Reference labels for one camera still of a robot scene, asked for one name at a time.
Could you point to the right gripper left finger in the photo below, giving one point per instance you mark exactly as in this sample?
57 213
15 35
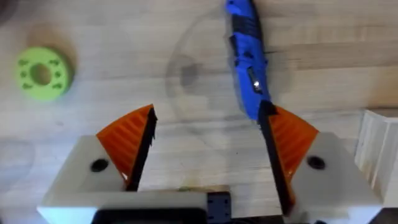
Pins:
93 174

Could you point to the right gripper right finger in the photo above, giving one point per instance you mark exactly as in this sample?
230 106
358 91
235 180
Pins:
326 183

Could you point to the blue electric screwdriver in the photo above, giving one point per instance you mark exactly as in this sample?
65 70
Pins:
247 56

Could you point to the white ribbed tub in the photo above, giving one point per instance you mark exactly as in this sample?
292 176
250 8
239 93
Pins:
377 152

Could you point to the green disc with holes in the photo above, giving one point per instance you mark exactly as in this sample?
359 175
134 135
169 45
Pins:
43 74

